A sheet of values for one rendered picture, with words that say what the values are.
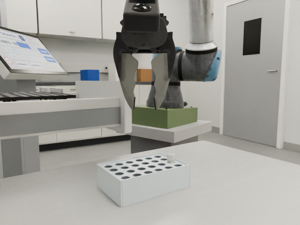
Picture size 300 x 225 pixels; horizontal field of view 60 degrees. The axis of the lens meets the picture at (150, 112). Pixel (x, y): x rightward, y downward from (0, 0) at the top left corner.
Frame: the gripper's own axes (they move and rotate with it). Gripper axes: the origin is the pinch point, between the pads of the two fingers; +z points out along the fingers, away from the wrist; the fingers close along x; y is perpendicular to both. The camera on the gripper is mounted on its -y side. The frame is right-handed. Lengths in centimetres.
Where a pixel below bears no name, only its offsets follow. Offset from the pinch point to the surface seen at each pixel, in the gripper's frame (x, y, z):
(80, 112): 12.5, 6.6, 2.5
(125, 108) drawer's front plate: 4.3, 10.6, 2.3
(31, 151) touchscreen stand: 66, 96, 35
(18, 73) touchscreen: 59, 74, -6
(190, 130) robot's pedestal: -15, 51, 15
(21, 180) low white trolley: 21.2, 0.0, 13.4
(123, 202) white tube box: 2.4, -9.1, 12.7
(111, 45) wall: 72, 408, -61
